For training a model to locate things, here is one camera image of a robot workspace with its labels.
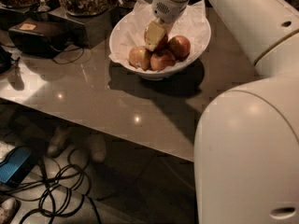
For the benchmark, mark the white ceramic bowl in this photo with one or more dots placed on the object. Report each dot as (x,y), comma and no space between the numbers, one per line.
(199,25)

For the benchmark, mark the dark display riser block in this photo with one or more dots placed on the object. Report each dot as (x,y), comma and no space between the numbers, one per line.
(84,31)

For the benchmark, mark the white paper bowl liner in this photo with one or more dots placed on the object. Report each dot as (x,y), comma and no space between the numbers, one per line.
(134,28)

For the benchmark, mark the right white shoe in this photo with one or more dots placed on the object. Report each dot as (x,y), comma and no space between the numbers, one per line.
(97,148)

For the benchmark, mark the left white shoe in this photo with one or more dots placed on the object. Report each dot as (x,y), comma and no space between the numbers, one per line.
(58,142)

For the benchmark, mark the metal serving scoop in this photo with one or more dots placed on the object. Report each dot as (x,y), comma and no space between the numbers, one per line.
(43,7)

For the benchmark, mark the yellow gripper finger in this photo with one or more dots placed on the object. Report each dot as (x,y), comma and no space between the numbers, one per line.
(155,33)

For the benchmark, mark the black object at left edge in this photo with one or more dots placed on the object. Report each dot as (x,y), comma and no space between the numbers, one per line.
(5,60)

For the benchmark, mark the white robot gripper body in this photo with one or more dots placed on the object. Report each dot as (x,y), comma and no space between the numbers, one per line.
(166,9)

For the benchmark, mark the black VR headset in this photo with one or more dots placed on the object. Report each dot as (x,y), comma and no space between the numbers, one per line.
(44,39)

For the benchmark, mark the red apple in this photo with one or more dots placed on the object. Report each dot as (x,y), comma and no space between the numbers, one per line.
(161,59)
(162,44)
(180,46)
(139,57)

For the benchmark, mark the blue foot pedal box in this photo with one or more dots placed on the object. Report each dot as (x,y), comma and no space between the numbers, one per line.
(16,165)

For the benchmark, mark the white shoe at corner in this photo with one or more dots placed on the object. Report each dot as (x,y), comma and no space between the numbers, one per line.
(8,209)

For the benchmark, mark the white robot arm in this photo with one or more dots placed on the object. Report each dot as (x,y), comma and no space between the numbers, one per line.
(246,147)

